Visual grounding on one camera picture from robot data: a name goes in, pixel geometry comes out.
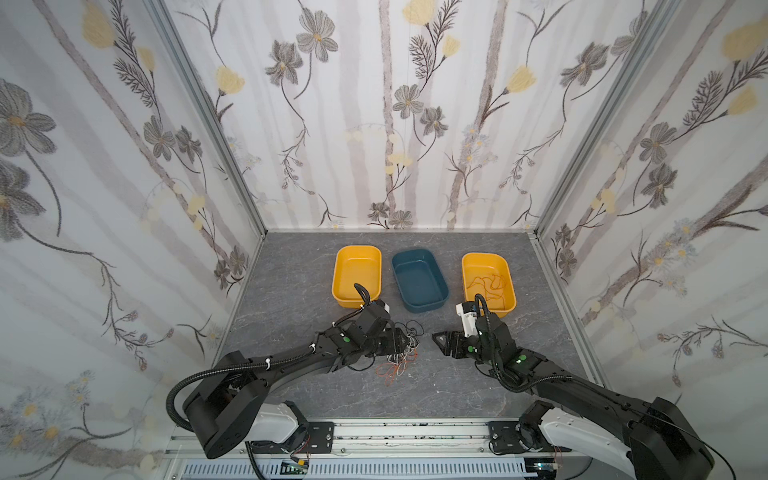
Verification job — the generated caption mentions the black white cables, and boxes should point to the black white cables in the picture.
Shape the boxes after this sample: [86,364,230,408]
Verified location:
[389,319,426,367]

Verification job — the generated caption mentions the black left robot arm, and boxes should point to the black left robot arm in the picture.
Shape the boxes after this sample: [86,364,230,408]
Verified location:
[165,285,412,459]

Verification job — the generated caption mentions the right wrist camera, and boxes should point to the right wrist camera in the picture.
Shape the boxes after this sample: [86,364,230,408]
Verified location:
[456,301,478,338]

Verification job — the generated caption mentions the teal plastic tray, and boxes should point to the teal plastic tray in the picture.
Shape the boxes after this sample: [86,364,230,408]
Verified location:
[391,248,449,314]

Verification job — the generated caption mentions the yellow plastic tray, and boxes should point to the yellow plastic tray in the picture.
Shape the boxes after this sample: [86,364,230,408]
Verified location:
[331,245,382,309]
[461,252,517,318]

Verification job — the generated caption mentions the right yellow plastic tray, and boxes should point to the right yellow plastic tray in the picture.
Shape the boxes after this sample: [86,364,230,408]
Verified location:
[461,252,517,318]

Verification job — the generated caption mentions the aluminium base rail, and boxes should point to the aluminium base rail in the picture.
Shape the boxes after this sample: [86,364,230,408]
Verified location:
[155,418,599,479]

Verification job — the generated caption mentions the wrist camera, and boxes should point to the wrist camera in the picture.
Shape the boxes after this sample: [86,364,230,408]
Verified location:
[456,301,478,338]
[373,299,390,314]

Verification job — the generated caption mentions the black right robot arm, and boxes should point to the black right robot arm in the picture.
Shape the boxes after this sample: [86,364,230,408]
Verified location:
[432,295,726,479]

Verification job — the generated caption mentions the left yellow plastic tray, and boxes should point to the left yellow plastic tray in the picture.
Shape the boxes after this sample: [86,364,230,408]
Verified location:
[331,245,382,309]

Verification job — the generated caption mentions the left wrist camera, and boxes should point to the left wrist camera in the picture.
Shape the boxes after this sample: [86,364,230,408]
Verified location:
[373,299,390,314]

